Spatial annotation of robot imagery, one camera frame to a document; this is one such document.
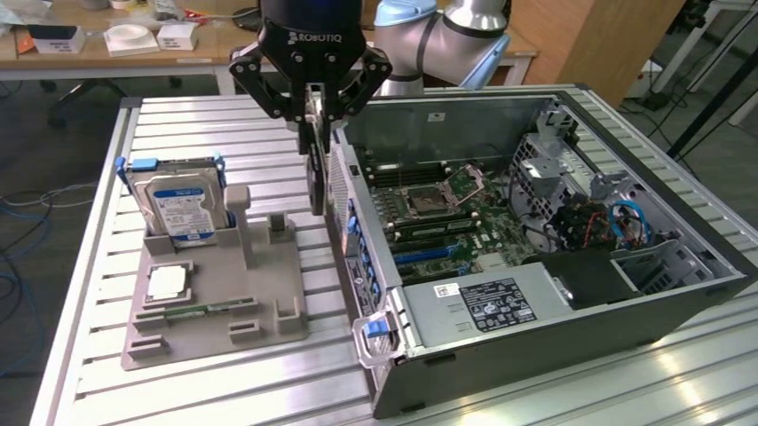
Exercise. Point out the white box black top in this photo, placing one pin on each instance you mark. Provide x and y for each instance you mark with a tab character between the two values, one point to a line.
56	42

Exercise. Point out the green RAM stick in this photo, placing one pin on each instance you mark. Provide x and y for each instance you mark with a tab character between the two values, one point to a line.
189	310

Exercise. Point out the wooden cabinet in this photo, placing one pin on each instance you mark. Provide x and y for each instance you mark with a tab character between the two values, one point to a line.
592	44

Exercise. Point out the blue expansion slot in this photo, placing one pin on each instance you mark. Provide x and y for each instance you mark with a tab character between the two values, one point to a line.
420	256

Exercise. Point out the grey plastic parts rack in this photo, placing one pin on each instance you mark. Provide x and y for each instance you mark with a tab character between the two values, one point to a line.
219	275

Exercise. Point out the silver hard disk blue label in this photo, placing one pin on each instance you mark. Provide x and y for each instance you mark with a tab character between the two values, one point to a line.
177	208

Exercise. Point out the wooden desk white frame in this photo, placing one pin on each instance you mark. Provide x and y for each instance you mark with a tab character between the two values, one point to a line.
119	62

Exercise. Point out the small white labelled box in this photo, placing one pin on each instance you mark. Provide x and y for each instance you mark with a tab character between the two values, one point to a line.
176	37

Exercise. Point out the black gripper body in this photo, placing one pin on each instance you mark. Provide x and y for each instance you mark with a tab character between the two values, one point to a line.
314	26

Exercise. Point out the black chair base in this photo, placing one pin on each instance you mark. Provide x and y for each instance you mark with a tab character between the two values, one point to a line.
76	91

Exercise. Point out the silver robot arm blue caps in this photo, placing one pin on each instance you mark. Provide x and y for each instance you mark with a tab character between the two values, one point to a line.
408	40

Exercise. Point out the grey power supply unit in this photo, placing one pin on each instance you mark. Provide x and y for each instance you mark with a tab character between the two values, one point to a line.
432	319

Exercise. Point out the small red tool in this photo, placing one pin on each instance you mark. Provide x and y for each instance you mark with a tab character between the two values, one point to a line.
195	15

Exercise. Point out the black slanted metal post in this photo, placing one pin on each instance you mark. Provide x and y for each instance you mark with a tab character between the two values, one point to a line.
687	133

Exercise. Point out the white round tray box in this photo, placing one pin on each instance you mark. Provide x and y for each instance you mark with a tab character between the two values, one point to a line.
129	42

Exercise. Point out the green motherboard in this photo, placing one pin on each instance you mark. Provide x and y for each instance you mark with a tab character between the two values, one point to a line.
491	231

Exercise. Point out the silver CPU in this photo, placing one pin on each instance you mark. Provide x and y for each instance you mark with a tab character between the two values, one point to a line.
165	281

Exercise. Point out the CPU socket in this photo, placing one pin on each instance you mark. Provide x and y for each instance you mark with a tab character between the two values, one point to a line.
423	202

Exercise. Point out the black round lamp base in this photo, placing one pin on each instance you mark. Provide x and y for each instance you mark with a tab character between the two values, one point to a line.
245	22

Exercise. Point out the black open PC case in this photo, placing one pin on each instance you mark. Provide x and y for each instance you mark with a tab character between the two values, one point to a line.
532	355

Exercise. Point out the silver perforated drive cage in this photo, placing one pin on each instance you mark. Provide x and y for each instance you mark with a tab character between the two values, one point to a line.
544	173

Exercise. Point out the black installed RAM stick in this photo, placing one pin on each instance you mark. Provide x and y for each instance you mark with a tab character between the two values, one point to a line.
432	231

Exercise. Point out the metal socket cover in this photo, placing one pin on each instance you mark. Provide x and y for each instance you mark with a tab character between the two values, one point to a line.
464	184

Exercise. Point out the grey disk bay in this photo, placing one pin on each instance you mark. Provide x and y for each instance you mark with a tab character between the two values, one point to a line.
668	257

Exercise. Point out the black graphics card metal bracket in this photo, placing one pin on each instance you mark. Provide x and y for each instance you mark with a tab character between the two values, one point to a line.
319	186

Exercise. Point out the blue disk caddy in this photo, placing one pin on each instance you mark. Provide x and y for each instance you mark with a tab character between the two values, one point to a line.
144	163

